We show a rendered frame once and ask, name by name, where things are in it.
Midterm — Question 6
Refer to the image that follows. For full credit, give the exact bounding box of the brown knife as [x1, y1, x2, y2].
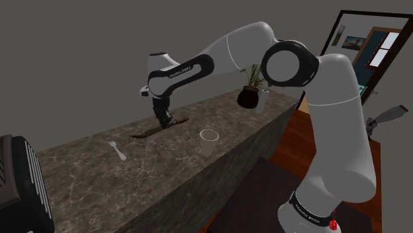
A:
[129, 117, 190, 140]

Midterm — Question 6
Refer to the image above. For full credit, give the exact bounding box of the white cup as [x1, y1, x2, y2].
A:
[199, 128, 220, 158]

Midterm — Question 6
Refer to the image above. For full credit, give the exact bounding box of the plant in dark pot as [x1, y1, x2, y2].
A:
[236, 64, 267, 109]

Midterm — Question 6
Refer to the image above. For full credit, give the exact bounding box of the white paper towel roll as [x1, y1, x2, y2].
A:
[255, 89, 270, 115]

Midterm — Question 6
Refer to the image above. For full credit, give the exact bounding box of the black appliance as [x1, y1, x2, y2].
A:
[0, 134, 56, 233]

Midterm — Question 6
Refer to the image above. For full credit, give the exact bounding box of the dark framed doorway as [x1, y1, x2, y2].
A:
[296, 9, 413, 112]

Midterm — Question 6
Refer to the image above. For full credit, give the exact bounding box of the grey lever door handle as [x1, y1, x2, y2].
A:
[365, 105, 409, 140]

